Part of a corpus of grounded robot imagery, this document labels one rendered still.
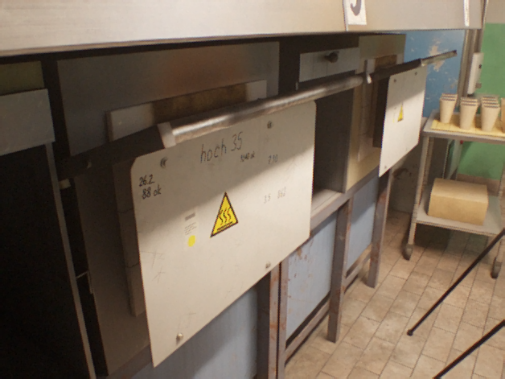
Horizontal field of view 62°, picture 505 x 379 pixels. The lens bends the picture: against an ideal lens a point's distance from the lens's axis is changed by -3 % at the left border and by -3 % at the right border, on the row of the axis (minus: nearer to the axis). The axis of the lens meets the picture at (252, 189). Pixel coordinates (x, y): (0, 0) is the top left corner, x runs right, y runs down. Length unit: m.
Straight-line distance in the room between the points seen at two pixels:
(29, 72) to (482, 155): 4.28
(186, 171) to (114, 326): 0.35
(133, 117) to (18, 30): 0.48
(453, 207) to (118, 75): 2.57
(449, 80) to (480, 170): 1.37
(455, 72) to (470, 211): 1.06
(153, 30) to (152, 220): 0.38
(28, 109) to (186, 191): 0.28
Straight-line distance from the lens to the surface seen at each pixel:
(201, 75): 0.93
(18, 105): 0.66
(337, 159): 1.76
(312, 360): 2.22
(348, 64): 1.57
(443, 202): 3.05
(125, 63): 0.79
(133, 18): 0.39
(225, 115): 0.62
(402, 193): 3.81
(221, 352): 1.42
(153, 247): 0.73
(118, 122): 0.77
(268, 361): 1.63
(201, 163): 0.77
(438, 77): 3.55
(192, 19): 0.44
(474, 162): 4.64
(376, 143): 1.90
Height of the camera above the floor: 1.52
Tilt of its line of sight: 22 degrees down
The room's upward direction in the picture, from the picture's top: straight up
